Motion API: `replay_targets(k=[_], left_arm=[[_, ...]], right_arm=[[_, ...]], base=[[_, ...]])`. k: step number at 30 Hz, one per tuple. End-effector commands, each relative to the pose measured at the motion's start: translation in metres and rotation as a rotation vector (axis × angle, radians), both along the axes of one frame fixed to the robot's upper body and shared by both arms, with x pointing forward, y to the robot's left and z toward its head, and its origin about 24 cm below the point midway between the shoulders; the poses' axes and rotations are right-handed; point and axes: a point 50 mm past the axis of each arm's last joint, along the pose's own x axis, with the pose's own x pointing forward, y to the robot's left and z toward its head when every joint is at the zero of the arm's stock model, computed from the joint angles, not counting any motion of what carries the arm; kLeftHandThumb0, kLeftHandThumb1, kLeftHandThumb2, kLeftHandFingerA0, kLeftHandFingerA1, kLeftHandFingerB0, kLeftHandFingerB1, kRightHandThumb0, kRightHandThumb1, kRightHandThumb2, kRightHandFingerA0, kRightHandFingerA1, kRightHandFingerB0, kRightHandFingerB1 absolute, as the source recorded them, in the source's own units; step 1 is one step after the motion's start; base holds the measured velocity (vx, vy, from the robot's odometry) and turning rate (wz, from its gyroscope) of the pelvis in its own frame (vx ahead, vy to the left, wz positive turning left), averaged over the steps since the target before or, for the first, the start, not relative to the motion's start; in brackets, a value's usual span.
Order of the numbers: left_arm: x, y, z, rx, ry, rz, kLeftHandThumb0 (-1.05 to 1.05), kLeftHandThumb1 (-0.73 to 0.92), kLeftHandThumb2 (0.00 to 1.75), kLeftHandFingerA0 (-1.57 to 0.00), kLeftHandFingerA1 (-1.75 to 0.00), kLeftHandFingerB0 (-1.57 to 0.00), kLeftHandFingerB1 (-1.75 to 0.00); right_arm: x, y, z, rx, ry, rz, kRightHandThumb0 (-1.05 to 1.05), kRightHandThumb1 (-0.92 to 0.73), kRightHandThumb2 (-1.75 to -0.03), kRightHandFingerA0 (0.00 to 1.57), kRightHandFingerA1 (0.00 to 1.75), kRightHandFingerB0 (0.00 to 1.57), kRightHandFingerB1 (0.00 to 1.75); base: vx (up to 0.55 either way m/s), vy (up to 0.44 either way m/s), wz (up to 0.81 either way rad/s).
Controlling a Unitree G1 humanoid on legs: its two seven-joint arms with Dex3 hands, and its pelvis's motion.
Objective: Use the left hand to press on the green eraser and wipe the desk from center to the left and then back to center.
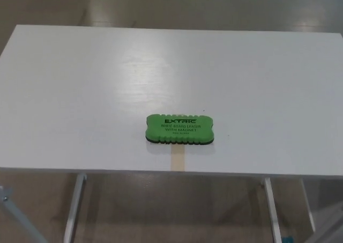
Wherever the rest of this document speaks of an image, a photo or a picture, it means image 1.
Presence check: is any green whiteboard eraser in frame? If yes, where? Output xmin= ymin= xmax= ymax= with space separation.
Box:
xmin=144 ymin=113 xmax=216 ymax=146

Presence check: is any beige masking tape strip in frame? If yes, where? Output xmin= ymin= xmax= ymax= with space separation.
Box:
xmin=170 ymin=145 xmax=186 ymax=172

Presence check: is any white table leg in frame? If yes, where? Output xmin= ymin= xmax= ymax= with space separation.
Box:
xmin=299 ymin=178 xmax=316 ymax=233
xmin=63 ymin=173 xmax=88 ymax=243
xmin=263 ymin=176 xmax=282 ymax=243

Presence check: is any grey metal bar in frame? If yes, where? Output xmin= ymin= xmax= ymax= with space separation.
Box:
xmin=308 ymin=207 xmax=343 ymax=243

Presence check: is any grey metal stand frame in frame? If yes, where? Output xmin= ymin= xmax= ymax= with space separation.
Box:
xmin=0 ymin=185 xmax=47 ymax=243

